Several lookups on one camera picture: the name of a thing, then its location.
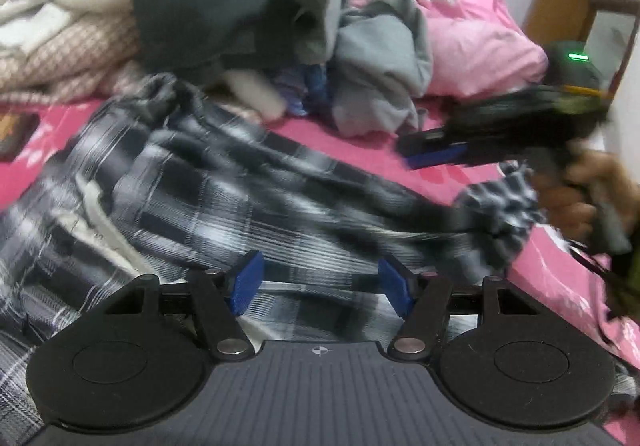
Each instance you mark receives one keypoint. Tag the beige houndstooth blanket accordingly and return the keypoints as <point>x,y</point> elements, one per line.
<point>75,46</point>

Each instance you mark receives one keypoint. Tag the white fluffy cloth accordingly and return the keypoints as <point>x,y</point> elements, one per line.
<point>255,93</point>

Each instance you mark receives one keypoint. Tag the olive grey garment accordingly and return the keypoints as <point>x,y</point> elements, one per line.
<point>310,11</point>

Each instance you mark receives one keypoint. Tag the person's right hand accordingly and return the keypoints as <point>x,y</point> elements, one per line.
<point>555,208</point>

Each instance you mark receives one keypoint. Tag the black white plaid garment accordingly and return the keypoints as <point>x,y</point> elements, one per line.
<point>225,196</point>

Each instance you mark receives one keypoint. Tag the pink grey floral quilt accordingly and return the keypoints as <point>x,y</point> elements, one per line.
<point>475,41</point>

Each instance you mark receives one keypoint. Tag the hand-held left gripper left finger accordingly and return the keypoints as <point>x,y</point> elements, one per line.
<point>245,283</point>

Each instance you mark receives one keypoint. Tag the light grey garment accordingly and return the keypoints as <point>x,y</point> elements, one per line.
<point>380,56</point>

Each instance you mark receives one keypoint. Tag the blue patterned cloth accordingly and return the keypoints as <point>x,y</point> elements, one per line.
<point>310,86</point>

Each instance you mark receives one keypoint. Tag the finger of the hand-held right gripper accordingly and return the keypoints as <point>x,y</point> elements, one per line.
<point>435,158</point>
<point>425,138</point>

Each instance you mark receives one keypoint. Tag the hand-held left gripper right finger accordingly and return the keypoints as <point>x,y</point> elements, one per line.
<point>395,286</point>

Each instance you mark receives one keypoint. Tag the dark grey garment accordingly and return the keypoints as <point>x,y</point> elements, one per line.
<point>190,1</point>

